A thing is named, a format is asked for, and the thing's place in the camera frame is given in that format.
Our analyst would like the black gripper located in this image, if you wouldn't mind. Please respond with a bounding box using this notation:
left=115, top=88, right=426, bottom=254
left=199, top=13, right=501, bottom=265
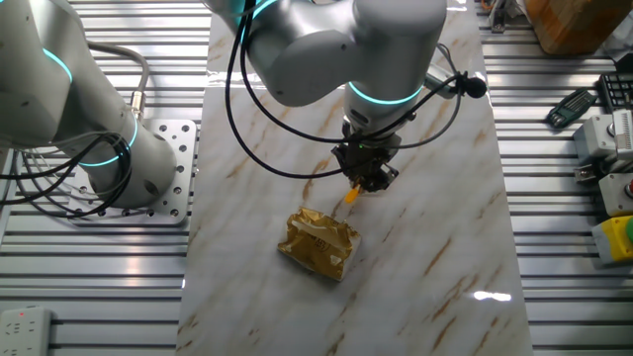
left=330, top=123, right=403, bottom=194

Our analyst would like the gold foil snack packet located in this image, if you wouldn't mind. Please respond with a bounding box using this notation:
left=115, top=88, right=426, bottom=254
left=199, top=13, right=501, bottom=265
left=276, top=206, right=362, bottom=282

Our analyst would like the marble pattern table sheet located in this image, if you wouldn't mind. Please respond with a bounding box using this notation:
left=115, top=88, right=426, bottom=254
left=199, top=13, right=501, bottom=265
left=175, top=0, right=535, bottom=356

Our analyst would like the small metal clamp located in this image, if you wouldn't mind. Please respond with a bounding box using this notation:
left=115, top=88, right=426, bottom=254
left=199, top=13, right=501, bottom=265
left=487, top=0, right=516, bottom=35

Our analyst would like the small silver metal device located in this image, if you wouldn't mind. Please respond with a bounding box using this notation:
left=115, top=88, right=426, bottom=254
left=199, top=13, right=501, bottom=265
left=573, top=162, right=600, bottom=187

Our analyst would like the grey control box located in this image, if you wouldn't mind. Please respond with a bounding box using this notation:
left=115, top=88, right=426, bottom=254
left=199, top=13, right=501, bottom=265
left=572, top=114, right=619, bottom=160

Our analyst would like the grey box with red button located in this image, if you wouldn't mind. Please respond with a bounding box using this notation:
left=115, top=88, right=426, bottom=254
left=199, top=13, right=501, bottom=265
left=597, top=172, right=633, bottom=218

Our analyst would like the yellow emergency stop box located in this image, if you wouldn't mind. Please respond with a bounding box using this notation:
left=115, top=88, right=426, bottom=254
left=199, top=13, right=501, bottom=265
left=590, top=215, right=633, bottom=269

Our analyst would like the black keyboard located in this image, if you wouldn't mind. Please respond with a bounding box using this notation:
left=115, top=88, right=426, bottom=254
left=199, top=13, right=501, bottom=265
left=596, top=72, right=633, bottom=113

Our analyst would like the white power strip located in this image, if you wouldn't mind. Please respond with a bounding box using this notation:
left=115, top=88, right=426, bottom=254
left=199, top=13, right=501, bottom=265
left=0, top=306, right=53, bottom=356

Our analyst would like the black round cable knob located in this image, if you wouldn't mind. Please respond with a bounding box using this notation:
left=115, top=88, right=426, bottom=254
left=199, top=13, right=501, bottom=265
left=457, top=71, right=489, bottom=99

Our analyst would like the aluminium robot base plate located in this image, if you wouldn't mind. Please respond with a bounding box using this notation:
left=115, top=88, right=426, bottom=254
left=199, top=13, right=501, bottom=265
left=66, top=118, right=199, bottom=227

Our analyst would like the black cable bundle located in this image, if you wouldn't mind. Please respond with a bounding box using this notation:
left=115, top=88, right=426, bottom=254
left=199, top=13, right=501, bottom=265
left=0, top=131, right=134, bottom=219

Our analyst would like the thick grey robot cable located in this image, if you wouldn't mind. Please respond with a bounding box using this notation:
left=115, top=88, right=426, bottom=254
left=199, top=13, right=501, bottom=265
left=86, top=40, right=150, bottom=123

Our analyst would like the silver ribbed camera device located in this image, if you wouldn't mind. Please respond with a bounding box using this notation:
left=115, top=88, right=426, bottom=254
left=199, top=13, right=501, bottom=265
left=611, top=109, right=633, bottom=160

